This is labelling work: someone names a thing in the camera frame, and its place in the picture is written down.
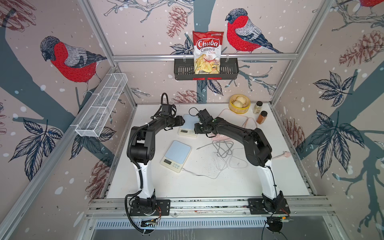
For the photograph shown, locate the pink power strip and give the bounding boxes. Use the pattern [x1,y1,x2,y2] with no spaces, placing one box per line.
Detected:
[212,134,232,141]

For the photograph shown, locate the blue-top kitchen scale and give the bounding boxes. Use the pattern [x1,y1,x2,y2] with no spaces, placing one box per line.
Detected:
[160,141,192,173]
[178,114,199,138]

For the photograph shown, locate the grey USB cable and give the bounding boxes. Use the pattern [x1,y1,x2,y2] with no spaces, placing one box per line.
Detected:
[196,139,235,159]

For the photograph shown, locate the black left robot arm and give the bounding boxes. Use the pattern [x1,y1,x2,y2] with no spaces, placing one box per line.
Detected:
[127,93,185,216]

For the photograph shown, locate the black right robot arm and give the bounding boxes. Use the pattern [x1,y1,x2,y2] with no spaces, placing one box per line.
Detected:
[194,109,291,215]

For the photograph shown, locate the bun in bowl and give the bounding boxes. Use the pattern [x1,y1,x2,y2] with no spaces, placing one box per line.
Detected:
[236,96,247,105]
[233,101,243,108]

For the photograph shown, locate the yellow rimmed wooden bowl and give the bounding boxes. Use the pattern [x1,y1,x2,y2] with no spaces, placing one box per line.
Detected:
[229,94,251,114]

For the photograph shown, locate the light spice jar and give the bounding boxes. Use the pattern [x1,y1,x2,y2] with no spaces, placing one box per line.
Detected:
[253,101,263,115]

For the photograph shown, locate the brown spice jar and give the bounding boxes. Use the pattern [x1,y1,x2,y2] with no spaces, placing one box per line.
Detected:
[257,111,268,125]

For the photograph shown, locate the red cassava chips bag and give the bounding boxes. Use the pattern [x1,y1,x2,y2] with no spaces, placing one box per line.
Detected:
[193,31,224,75]

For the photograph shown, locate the black hanging wire basket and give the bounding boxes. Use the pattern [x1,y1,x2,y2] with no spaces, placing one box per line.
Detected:
[174,58,239,81]

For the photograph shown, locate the white mesh wall shelf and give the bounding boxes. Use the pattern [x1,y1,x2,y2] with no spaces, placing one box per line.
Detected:
[75,73,128,138]

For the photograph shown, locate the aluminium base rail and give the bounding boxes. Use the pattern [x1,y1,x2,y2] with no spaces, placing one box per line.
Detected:
[84,196,336,219]

